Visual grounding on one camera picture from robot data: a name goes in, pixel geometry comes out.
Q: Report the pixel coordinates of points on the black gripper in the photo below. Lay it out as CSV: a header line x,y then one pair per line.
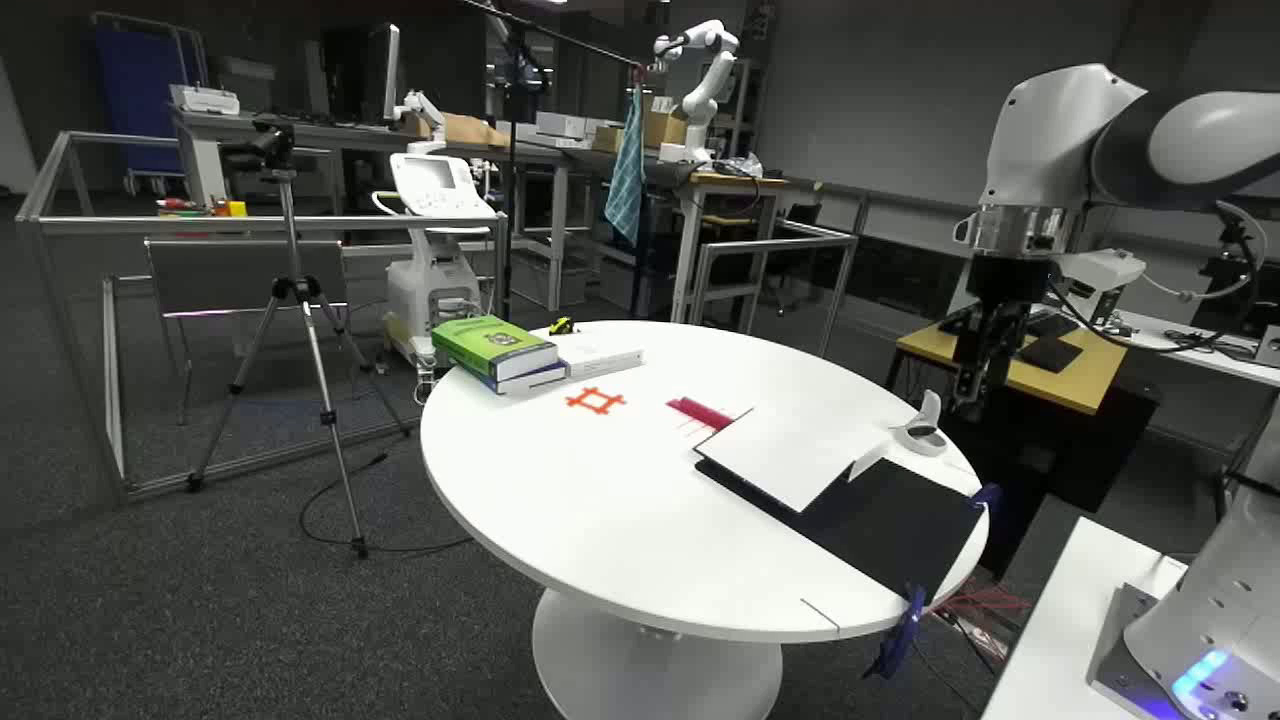
x,y
1000,300

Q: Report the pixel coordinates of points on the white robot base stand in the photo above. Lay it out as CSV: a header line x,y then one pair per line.
x,y
1065,625

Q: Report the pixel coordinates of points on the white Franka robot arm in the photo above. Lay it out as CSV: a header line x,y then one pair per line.
x,y
1065,127

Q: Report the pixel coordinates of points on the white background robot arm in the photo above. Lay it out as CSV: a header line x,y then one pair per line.
x,y
704,81

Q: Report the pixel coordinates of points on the blue and white book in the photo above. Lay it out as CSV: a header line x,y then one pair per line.
x,y
534,379

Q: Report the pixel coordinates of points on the green book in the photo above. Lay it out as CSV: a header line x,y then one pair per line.
x,y
485,340

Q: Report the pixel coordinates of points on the black pad on yellow table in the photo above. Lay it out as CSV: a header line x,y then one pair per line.
x,y
1049,355

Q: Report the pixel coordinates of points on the blue table clamp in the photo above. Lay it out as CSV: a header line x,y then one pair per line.
x,y
988,500
896,642

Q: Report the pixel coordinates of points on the black mouse pad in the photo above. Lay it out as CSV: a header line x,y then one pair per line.
x,y
894,526

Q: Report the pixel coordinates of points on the white side desk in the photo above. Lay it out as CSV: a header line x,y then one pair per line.
x,y
1202,351

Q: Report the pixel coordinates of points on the red strip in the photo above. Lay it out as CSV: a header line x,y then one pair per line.
x,y
700,415

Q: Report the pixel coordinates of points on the orange tape mark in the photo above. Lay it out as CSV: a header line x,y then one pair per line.
x,y
576,397

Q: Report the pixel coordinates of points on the cardboard box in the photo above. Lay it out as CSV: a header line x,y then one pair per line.
x,y
468,128
661,128

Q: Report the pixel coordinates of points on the teal hanging cloth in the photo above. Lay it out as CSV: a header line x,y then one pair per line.
x,y
622,173

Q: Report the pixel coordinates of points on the black boom stand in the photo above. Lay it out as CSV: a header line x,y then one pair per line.
x,y
510,240

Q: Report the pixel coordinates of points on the white medical cart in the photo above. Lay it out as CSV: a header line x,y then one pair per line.
x,y
434,286

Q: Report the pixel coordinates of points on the black tripod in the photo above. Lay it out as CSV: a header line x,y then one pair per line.
x,y
309,334

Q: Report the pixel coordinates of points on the dark background monitor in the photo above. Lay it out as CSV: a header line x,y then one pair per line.
x,y
363,74

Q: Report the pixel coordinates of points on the grey panel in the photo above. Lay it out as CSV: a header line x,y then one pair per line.
x,y
240,273

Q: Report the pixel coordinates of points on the colourful toy blocks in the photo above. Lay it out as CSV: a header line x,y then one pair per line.
x,y
232,210

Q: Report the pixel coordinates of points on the small white box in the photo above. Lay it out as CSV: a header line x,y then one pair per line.
x,y
206,101

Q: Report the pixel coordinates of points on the blue board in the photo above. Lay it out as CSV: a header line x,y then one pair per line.
x,y
142,92

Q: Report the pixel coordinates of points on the small metal rail frame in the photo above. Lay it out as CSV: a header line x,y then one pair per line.
x,y
773,245

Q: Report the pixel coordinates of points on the white table pedestal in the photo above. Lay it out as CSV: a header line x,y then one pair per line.
x,y
640,666

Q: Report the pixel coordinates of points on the black camera on tripod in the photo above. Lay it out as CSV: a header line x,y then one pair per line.
x,y
272,142

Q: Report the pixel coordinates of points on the large metal frame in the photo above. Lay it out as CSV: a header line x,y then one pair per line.
x,y
201,225

